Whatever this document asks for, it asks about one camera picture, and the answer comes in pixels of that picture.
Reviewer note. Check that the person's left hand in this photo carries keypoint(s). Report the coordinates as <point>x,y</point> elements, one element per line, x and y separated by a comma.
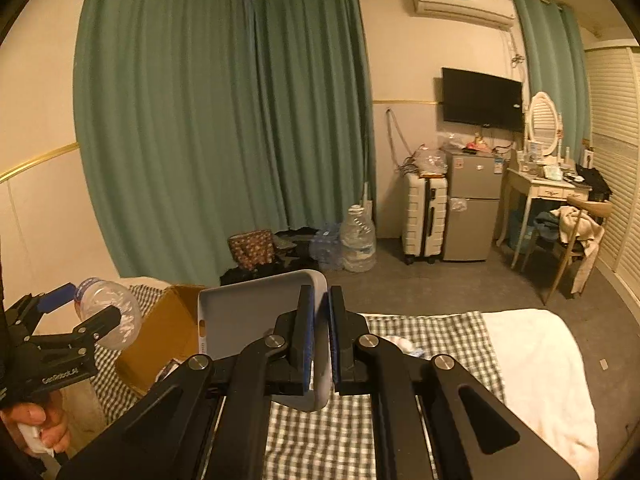
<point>50,420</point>

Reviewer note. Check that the white bed duvet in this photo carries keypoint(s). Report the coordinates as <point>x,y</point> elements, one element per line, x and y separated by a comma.
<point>540,385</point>

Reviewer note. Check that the grey blue phone case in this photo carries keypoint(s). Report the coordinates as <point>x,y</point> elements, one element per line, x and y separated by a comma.
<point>240,310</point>

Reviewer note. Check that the narrow green curtain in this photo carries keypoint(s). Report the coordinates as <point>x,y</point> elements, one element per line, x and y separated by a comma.
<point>550,60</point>

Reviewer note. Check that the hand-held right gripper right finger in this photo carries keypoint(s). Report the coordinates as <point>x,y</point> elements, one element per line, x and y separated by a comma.
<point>336,345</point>

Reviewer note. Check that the wooden chair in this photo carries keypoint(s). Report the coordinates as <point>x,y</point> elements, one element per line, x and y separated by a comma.
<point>592,207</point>

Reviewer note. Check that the large clear water jug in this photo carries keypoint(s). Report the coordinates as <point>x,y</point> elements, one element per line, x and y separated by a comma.
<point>357,240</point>

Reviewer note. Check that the black bag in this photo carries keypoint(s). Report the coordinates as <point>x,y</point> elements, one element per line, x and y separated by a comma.
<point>595,180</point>

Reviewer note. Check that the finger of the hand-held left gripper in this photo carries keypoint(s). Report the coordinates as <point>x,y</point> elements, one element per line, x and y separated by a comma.
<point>57,296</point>
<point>95,322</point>

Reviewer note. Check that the black wall television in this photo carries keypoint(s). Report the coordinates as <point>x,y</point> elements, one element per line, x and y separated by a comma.
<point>480,97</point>

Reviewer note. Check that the pack of water bottles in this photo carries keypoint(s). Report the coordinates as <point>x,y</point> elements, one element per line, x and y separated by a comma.
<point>325,247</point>

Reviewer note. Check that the green white checked cloth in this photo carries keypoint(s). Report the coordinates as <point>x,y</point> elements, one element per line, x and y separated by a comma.
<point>450,350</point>

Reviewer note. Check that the wide green curtain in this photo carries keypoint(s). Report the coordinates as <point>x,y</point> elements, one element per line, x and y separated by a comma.
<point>200,110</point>

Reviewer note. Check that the white plastic bag bundle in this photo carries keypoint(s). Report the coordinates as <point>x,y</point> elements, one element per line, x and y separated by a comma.
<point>402,344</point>

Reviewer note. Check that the silver fridge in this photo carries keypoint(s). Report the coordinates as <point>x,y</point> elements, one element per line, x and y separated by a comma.
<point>472,210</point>

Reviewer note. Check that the white air conditioner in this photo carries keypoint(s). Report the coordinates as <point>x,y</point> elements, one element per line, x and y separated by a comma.
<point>460,2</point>

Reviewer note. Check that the clear plastic bottle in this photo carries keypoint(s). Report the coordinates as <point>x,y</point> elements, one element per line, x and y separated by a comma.
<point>120,320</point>

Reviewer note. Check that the white dressing table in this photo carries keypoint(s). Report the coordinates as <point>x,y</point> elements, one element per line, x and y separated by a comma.
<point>540,185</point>

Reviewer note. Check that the brown cardboard box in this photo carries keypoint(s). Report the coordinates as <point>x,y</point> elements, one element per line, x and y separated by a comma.
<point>160,330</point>

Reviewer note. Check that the white suitcase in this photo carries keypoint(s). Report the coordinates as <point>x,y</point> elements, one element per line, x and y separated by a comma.
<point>422,215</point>

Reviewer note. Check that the brown patterned bag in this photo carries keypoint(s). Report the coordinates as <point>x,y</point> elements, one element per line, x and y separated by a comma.
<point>250,250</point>

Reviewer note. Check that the white louvered wardrobe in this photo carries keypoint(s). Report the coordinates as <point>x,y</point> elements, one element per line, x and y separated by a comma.
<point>615,160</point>

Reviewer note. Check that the white oval mirror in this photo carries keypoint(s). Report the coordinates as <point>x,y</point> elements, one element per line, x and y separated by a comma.
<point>542,120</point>

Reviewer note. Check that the pile of dark clothes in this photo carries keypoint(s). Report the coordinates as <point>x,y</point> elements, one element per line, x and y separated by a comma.
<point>295,252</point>

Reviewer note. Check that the cream garment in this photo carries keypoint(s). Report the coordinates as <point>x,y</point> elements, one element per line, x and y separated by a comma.
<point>580,232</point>

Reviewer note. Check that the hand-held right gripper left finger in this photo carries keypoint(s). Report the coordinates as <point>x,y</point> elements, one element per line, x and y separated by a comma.
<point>306,335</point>

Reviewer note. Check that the clear plastic bags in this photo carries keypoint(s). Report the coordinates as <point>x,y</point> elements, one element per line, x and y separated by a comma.
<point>430,160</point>

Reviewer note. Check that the blue bin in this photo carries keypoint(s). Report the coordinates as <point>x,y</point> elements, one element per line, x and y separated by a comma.
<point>520,232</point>

